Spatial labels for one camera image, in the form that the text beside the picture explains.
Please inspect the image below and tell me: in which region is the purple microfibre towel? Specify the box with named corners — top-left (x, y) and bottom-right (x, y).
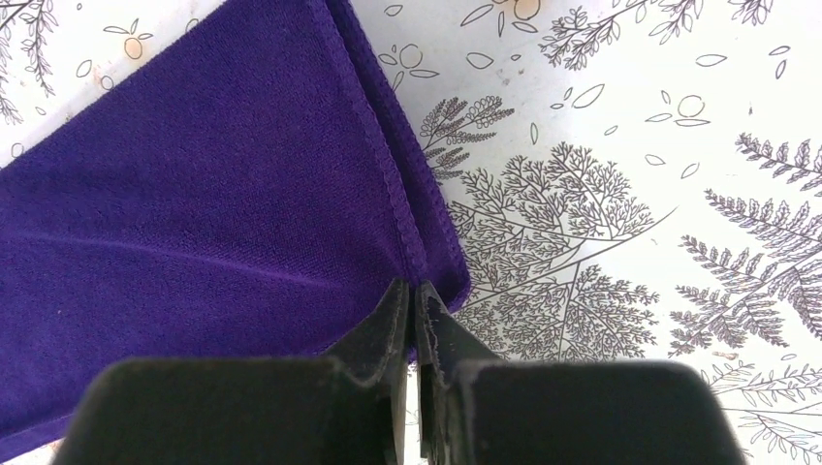
top-left (1, 1), bottom-right (470, 460)

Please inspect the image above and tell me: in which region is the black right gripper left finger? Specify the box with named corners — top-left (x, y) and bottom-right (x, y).
top-left (54, 279), bottom-right (410, 465)

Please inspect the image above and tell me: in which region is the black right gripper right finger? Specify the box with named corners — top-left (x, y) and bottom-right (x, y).
top-left (415, 283), bottom-right (744, 464)

